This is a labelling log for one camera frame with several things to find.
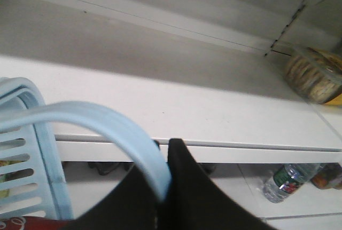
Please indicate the light blue plastic basket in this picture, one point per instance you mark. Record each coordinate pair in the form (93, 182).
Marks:
(28, 142)

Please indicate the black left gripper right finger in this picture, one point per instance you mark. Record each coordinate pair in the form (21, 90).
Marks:
(195, 202)

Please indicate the clear cookie box yellow label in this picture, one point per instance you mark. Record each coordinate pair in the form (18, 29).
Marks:
(315, 74)

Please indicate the clear water bottle green label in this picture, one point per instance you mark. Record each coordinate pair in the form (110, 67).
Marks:
(288, 179)

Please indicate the red coca cola aluminium bottle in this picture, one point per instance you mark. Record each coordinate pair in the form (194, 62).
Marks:
(31, 223)

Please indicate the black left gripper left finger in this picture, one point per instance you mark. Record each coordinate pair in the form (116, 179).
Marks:
(130, 205)

